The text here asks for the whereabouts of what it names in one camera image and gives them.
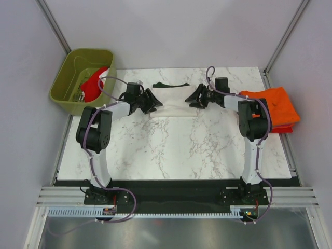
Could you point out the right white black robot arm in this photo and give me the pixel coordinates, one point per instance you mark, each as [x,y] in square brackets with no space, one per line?
[254,125]

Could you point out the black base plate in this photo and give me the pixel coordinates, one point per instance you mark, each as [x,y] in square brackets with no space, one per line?
[180,195]

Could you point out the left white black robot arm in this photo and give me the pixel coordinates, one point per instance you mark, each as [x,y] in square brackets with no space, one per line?
[93,135]

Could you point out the orange folded shirt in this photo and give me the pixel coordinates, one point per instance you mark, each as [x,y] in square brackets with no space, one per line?
[280,107]

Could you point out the cream green Charlie Brown shirt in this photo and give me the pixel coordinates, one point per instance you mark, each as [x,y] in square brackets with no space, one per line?
[173,100]

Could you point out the red folded shirt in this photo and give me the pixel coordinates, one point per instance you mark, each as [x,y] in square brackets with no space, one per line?
[287,128]

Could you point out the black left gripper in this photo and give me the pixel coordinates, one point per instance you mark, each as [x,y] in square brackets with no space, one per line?
[149,108]

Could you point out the red shirt in bin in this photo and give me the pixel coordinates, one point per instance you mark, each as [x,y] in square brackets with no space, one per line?
[90,89]

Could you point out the aluminium frame post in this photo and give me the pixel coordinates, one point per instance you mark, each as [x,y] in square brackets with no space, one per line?
[54,25]
[286,35]

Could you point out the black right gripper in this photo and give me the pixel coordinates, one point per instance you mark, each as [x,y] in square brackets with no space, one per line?
[195,96]

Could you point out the left aluminium frame post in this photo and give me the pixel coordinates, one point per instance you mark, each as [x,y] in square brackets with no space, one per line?
[54,25]

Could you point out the white slotted cable duct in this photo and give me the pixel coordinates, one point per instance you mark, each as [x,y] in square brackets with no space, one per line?
[102,212]

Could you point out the right aluminium frame post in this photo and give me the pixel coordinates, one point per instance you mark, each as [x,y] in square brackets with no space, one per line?
[286,35]

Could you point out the olive green plastic bin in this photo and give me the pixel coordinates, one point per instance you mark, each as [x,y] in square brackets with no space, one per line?
[77,68]

